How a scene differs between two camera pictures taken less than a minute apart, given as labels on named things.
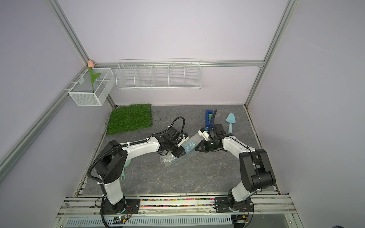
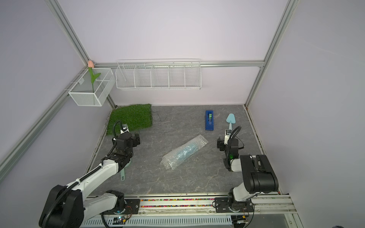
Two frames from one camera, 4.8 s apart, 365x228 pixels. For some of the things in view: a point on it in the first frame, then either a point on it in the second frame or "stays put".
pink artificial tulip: x=91 y=65 stays put
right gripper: x=203 y=148 to x=220 y=144
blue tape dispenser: x=208 y=114 stays put
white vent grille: x=149 y=221 stays put
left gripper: x=179 y=152 to x=136 y=140
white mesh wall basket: x=81 y=93 stays put
